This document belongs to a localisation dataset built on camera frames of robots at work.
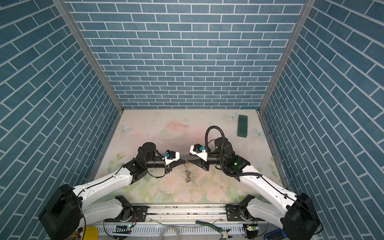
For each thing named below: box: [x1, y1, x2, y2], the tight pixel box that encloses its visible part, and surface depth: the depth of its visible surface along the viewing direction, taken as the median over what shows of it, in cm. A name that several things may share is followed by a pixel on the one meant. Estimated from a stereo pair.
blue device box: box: [264, 229, 287, 240], surface depth 69 cm
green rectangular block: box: [237, 114, 248, 138], surface depth 113 cm
